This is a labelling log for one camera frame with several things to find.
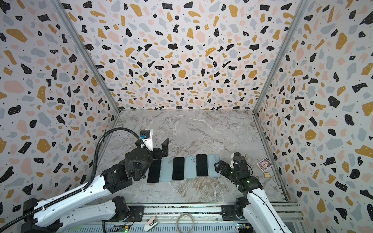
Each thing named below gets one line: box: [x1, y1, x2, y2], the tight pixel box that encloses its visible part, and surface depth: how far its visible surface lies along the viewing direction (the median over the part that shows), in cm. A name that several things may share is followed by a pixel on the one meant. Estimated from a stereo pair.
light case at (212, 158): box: [207, 153, 221, 178], surface depth 94 cm
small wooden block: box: [264, 172, 272, 179], surface depth 89 cm
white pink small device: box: [143, 215, 159, 232], surface depth 70 cm
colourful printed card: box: [256, 157, 274, 172], surface depth 92 cm
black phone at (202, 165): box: [196, 153, 209, 177], surface depth 94 cm
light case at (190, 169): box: [184, 155, 198, 180], surface depth 92 cm
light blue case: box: [159, 157, 174, 183], surface depth 90 cm
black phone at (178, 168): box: [171, 156, 185, 181], surface depth 92 cm
